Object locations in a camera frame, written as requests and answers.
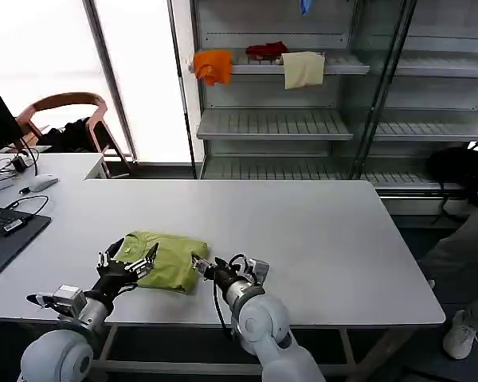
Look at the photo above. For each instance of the silver usb dongle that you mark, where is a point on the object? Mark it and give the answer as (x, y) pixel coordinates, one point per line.
(15, 227)

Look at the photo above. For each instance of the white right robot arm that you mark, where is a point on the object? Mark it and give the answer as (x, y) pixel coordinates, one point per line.
(263, 318)

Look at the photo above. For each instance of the brown wooden chair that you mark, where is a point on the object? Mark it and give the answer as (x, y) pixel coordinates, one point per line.
(63, 99)

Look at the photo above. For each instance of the grey metal table frame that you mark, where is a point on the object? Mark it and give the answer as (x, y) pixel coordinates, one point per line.
(163, 366)

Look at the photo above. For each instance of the dark laptop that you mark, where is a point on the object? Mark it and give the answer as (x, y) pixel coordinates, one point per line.
(8, 246)

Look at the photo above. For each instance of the grey window frame bar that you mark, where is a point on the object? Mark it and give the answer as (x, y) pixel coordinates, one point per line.
(111, 79)

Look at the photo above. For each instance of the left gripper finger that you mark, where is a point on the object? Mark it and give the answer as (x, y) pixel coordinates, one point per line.
(109, 252)
(141, 267)

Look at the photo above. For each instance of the grey shelf rack with cloths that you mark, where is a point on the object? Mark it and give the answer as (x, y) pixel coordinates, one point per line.
(275, 123)

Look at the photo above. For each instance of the black garment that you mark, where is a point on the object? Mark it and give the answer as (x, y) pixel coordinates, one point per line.
(75, 133)

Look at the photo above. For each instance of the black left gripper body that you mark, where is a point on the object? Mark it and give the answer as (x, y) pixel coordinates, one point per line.
(115, 276)

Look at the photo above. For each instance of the green t-shirt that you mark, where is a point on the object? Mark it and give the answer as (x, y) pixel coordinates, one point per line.
(171, 258)

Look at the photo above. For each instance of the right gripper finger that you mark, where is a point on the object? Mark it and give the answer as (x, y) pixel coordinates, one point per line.
(200, 265)
(220, 264)

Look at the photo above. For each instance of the white computer mouse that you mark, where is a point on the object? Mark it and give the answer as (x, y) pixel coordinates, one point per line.
(43, 183)

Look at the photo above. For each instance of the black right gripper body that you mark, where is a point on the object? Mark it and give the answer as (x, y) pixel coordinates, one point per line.
(223, 276)

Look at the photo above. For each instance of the white power strip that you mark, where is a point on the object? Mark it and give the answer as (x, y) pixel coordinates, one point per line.
(2, 184)

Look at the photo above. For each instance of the black backpack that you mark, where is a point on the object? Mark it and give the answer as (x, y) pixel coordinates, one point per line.
(454, 167)

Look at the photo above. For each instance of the person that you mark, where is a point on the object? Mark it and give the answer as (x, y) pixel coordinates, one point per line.
(462, 246)

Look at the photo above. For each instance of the grey shelf rack behind glass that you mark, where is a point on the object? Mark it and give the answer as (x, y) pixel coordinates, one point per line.
(442, 127)

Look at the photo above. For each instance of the black power adapter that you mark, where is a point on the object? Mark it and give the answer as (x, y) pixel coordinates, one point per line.
(20, 164)

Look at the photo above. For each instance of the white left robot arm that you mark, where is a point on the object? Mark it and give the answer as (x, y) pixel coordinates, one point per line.
(56, 354)

